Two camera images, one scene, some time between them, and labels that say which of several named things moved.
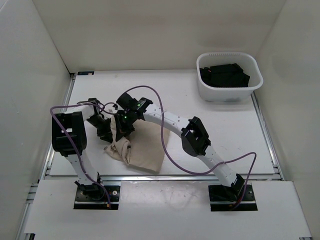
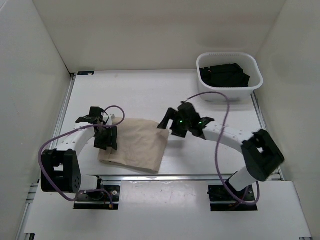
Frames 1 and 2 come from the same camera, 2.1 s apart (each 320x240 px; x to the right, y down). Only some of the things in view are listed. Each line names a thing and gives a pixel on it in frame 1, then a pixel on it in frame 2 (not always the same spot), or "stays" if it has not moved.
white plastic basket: (227, 76) stays
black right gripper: (122, 131) to (174, 115)
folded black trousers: (229, 75) stays
